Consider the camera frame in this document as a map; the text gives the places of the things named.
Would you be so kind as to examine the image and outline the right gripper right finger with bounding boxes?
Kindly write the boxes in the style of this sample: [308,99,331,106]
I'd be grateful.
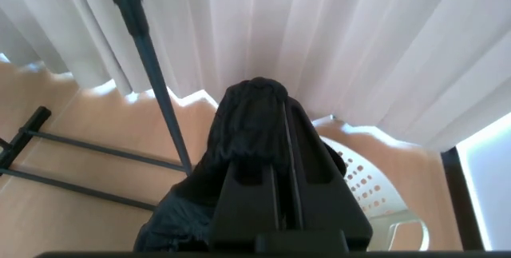
[281,96,374,251]

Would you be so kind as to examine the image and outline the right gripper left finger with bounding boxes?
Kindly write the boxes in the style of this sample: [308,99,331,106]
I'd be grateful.
[208,161,281,251]

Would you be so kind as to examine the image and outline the black shorts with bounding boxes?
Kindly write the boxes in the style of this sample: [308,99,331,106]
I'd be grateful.
[133,77,348,253]

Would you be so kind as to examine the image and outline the white laundry basket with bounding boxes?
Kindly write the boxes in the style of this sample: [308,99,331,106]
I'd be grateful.
[319,136,430,252]

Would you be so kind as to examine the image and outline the black clothes rack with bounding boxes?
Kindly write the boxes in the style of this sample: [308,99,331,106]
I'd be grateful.
[0,0,193,212]

